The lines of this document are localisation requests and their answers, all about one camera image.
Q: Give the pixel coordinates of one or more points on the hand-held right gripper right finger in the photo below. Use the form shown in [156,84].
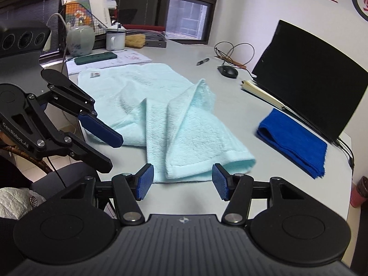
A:
[220,182]

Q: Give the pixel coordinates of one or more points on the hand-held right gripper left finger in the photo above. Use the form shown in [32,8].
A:
[145,182]

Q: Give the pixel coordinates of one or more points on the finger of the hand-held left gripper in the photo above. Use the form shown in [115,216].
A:
[100,132]
[92,158]

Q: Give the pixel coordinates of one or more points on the light blue towel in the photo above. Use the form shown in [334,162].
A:
[184,126]

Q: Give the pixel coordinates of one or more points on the green phone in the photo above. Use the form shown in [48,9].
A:
[96,58]

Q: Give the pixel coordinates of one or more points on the printed paper sheets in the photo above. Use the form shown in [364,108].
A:
[129,59]

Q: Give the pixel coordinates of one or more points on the white quilted garment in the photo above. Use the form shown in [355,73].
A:
[17,202]

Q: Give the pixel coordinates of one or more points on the dark blue cloth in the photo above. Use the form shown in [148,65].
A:
[293,141]

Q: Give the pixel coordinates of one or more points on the white enamel mug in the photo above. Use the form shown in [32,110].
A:
[115,41]

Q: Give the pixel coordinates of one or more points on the pale green ceramic jar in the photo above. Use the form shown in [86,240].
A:
[80,41]

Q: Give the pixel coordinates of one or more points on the open notebook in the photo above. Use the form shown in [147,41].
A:
[258,92]

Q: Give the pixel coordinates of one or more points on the window with blinds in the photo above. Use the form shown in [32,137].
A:
[26,11]

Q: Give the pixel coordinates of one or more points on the black computer mouse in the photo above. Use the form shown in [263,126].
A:
[228,71]

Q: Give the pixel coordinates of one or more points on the red folder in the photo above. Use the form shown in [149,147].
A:
[143,27]

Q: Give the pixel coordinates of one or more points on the black pen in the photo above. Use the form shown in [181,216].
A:
[202,61]

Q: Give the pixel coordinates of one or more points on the black laptop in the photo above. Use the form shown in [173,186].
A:
[313,80]

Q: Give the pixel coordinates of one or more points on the dark red waste bin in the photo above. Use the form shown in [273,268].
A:
[360,192]

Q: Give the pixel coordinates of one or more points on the dark framed window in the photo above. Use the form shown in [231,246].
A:
[187,14]

